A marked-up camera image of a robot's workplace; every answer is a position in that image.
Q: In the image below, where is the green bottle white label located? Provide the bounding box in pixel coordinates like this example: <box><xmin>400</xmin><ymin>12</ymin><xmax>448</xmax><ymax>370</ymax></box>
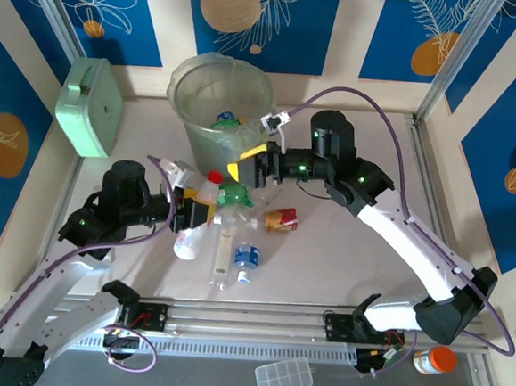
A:
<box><xmin>215</xmin><ymin>180</ymin><xmax>254</xmax><ymax>209</ymax></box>

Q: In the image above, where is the clear bottle red cap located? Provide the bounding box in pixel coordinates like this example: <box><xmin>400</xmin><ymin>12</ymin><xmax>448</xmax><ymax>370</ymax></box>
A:
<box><xmin>171</xmin><ymin>166</ymin><xmax>225</xmax><ymax>263</ymax></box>

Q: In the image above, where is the crushed green plastic bottle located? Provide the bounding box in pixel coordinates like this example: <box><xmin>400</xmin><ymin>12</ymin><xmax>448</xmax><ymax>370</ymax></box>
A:
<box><xmin>212</xmin><ymin>110</ymin><xmax>244</xmax><ymax>134</ymax></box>

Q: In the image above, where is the tall clear bottle beige label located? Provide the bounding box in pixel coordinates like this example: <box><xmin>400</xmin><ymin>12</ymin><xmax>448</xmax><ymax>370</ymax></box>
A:
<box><xmin>208</xmin><ymin>220</ymin><xmax>240</xmax><ymax>292</ymax></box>

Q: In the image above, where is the red yellow carton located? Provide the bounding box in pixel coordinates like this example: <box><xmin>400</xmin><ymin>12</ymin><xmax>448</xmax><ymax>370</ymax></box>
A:
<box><xmin>262</xmin><ymin>205</ymin><xmax>301</xmax><ymax>235</ymax></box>

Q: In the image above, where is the blue label bottle white cap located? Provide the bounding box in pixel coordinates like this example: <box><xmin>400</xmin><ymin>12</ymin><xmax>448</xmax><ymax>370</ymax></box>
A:
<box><xmin>231</xmin><ymin>242</ymin><xmax>263</xmax><ymax>286</ymax></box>

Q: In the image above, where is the pale green bin liner bag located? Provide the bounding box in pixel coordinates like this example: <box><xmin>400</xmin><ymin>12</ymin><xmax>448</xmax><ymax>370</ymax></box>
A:
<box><xmin>160</xmin><ymin>46</ymin><xmax>280</xmax><ymax>155</ymax></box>

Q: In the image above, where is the clear grey plastic bin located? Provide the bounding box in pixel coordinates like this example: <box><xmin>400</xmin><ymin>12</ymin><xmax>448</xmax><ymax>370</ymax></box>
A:
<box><xmin>158</xmin><ymin>46</ymin><xmax>280</xmax><ymax>189</ymax></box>

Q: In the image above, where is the mint green plastic case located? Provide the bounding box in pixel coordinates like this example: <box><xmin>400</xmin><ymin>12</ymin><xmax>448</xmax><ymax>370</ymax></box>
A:
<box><xmin>50</xmin><ymin>54</ymin><xmax>129</xmax><ymax>161</ymax></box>

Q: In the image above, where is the clear compartment organizer box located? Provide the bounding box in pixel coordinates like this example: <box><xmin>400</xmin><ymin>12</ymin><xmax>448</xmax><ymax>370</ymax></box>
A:
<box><xmin>254</xmin><ymin>352</ymin><xmax>316</xmax><ymax>386</ymax></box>

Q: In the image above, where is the jar with orange lid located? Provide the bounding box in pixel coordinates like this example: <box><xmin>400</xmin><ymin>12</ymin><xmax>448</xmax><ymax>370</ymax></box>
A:
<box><xmin>411</xmin><ymin>343</ymin><xmax>461</xmax><ymax>380</ymax></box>

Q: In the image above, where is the aluminium side rail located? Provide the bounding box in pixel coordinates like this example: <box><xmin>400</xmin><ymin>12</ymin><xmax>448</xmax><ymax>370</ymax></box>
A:
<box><xmin>29</xmin><ymin>152</ymin><xmax>86</xmax><ymax>296</ymax></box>
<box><xmin>391</xmin><ymin>113</ymin><xmax>484</xmax><ymax>317</ymax></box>

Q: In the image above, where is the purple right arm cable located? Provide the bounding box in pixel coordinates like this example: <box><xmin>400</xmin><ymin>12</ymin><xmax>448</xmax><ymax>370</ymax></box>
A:
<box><xmin>268</xmin><ymin>82</ymin><xmax>516</xmax><ymax>386</ymax></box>

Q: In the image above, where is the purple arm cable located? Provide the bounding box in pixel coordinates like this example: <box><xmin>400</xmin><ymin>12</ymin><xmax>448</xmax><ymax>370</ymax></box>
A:
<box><xmin>0</xmin><ymin>143</ymin><xmax>179</xmax><ymax>386</ymax></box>
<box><xmin>268</xmin><ymin>82</ymin><xmax>516</xmax><ymax>386</ymax></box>

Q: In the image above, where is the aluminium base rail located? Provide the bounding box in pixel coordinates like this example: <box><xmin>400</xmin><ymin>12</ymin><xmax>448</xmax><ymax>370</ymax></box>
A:
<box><xmin>4</xmin><ymin>274</ymin><xmax>494</xmax><ymax>360</ymax></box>

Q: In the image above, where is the grey slotted cable duct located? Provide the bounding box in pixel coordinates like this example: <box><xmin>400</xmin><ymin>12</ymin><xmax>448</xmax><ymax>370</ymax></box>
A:
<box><xmin>66</xmin><ymin>324</ymin><xmax>359</xmax><ymax>373</ymax></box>

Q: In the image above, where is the small circuit board with wires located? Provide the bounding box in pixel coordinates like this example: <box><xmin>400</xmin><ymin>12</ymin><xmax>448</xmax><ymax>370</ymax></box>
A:
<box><xmin>102</xmin><ymin>326</ymin><xmax>142</xmax><ymax>351</ymax></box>
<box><xmin>353</xmin><ymin>343</ymin><xmax>403</xmax><ymax>381</ymax></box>

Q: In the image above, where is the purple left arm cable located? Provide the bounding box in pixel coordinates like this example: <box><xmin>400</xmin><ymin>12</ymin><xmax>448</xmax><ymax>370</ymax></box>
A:
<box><xmin>0</xmin><ymin>143</ymin><xmax>179</xmax><ymax>386</ymax></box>

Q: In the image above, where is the aluminium frame post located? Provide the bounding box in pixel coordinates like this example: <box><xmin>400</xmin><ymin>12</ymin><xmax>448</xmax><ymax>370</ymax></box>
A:
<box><xmin>414</xmin><ymin>0</ymin><xmax>510</xmax><ymax>128</ymax></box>
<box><xmin>13</xmin><ymin>0</ymin><xmax>92</xmax><ymax>62</ymax></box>

